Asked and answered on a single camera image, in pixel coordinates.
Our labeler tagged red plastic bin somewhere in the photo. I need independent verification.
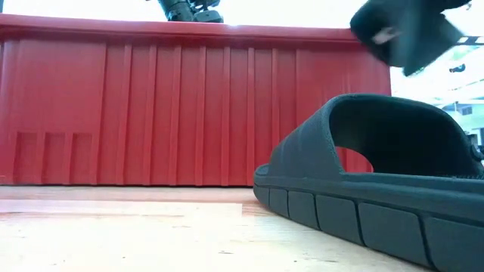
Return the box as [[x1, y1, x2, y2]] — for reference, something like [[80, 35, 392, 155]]
[[0, 13, 392, 187]]

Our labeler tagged black rubber slide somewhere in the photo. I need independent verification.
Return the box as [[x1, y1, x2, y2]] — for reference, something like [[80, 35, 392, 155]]
[[252, 93, 484, 272], [349, 0, 474, 78]]

